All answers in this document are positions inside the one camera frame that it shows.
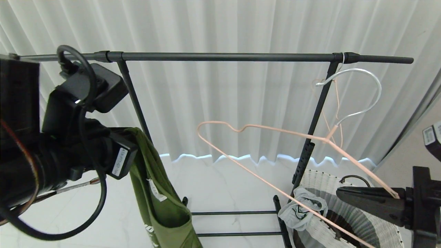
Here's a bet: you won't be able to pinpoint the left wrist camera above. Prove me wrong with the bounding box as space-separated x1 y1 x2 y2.
41 62 129 138

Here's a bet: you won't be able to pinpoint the white curtain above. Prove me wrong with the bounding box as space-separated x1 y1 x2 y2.
0 0 441 166

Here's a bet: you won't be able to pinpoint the green long-sleeved shirt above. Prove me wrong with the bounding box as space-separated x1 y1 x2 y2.
124 127 204 248

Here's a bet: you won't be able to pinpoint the black cable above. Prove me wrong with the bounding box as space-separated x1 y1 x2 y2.
0 45 108 241

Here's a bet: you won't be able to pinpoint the pale grey shorts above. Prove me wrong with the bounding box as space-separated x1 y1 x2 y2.
278 186 328 231

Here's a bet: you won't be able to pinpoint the black clothes rack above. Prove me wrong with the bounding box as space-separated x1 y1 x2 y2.
9 52 414 248

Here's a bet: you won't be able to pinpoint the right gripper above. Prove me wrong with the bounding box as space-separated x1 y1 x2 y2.
405 166 441 248

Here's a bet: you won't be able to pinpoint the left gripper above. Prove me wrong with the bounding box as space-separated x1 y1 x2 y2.
34 119 139 200

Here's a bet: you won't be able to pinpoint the pink clothes hanger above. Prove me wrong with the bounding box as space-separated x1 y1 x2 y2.
197 68 400 248
312 79 344 148

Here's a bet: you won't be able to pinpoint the white laundry basket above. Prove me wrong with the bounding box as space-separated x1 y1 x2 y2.
293 169 405 248

